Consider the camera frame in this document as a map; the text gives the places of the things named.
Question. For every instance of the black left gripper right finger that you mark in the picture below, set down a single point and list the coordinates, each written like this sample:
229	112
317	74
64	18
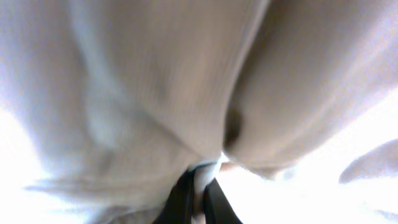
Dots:
216	207

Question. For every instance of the beige shorts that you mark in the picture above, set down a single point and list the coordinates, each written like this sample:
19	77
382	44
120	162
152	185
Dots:
107	103

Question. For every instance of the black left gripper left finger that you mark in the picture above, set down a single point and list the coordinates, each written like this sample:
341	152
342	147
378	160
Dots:
178	208

